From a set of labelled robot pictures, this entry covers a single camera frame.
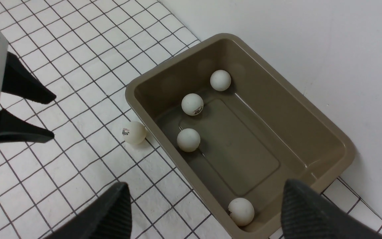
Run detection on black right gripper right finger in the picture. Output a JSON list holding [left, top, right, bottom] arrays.
[[281, 179, 382, 239]]

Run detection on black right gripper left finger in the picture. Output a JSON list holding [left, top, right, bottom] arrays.
[[47, 182, 132, 239]]

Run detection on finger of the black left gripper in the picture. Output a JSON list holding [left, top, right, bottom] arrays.
[[1, 52, 56, 104], [0, 109, 55, 143]]

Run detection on white ping-pong ball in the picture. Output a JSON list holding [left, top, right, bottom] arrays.
[[227, 197, 255, 227], [181, 93, 204, 116], [210, 70, 232, 91], [122, 121, 147, 145], [176, 128, 201, 152]]

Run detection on white checkered tablecloth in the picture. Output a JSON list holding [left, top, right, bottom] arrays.
[[0, 0, 382, 239]]

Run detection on olive plastic bin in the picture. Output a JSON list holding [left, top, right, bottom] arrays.
[[125, 33, 356, 239]]

